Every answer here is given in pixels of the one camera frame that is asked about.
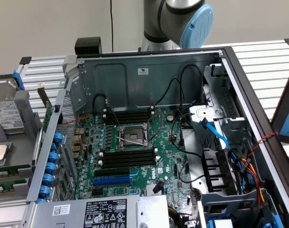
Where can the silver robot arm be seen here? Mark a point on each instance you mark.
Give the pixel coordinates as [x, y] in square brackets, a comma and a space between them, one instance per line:
[158, 23]

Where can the thin metal locking lever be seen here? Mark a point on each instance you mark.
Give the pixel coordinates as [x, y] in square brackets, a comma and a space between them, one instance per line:
[153, 116]
[117, 118]
[131, 141]

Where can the CPU socket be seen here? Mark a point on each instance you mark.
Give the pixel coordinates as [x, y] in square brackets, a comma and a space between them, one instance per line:
[132, 135]

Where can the silver coin battery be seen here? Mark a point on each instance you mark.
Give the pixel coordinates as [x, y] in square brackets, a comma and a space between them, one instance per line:
[170, 117]

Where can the white case label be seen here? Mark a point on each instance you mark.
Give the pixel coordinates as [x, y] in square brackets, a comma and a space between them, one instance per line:
[142, 71]

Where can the green motherboard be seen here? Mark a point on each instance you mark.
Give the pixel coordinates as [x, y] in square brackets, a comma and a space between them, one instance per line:
[168, 152]

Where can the open PC case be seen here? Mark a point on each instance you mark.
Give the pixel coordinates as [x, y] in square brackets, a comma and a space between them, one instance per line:
[111, 80]

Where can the long black expansion slot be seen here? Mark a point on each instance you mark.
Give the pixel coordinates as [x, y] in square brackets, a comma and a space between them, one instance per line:
[112, 172]

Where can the silver port block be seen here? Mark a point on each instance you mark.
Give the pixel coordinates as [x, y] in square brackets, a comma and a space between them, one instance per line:
[79, 135]
[78, 146]
[76, 158]

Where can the blue expansion slot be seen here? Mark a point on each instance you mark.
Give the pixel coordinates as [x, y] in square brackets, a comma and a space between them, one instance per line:
[112, 182]

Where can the silver chipset heat sink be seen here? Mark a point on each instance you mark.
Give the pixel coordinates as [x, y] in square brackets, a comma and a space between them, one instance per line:
[150, 190]

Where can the silver metal disk bay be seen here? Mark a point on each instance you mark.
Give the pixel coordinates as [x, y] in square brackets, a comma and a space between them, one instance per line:
[220, 95]

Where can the black box device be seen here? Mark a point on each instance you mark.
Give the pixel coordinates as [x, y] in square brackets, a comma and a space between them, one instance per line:
[87, 46]

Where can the blue card retention clip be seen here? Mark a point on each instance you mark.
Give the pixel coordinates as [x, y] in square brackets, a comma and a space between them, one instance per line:
[58, 138]
[51, 168]
[44, 191]
[53, 146]
[53, 157]
[41, 201]
[47, 179]

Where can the short black expansion slot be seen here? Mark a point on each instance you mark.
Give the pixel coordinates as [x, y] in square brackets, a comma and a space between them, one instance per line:
[97, 192]

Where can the black fan shroud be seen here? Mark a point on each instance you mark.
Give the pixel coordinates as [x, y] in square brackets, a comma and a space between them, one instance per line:
[215, 171]

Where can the black power supply label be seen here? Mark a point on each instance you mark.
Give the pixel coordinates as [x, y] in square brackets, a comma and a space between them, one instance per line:
[105, 213]

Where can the grey plastic drive cage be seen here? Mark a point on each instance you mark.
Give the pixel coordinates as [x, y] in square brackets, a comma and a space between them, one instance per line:
[230, 199]

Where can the grey parts rack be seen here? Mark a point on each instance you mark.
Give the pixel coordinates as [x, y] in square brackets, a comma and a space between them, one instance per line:
[23, 147]

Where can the white barcode sticker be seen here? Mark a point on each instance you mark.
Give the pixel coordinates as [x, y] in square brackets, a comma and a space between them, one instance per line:
[61, 210]

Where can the grey power supply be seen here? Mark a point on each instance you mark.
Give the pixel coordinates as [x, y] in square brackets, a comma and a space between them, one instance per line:
[70, 221]

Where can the silver hard disk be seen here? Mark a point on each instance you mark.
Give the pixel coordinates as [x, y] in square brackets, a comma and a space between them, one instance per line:
[6, 114]

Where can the laptop screen edge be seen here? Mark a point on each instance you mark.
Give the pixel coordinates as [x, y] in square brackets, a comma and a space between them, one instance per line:
[287, 118]

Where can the blue plastic bracket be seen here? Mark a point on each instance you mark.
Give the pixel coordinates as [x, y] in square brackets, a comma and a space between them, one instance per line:
[19, 79]

